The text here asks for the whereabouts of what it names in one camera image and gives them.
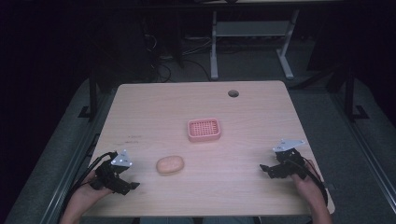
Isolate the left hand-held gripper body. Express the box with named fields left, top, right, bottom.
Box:
left=90, top=149, right=134, bottom=196

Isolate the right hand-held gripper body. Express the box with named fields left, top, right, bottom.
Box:
left=266, top=138, right=309, bottom=181

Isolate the pink perforated soap dish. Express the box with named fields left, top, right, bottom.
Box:
left=187, top=118, right=222, bottom=144

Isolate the person's left hand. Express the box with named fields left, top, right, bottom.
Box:
left=70, top=170, right=114, bottom=209

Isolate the person's right hand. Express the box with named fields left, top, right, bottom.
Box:
left=290, top=159, right=327, bottom=207

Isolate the black metal stand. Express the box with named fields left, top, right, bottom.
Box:
left=78, top=66, right=100, bottom=123
left=344, top=63, right=371, bottom=123

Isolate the white metal desk frame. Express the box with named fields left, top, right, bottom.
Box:
left=209, top=8, right=301, bottom=81

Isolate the tangle of floor cables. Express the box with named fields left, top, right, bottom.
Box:
left=141, top=17, right=219, bottom=83

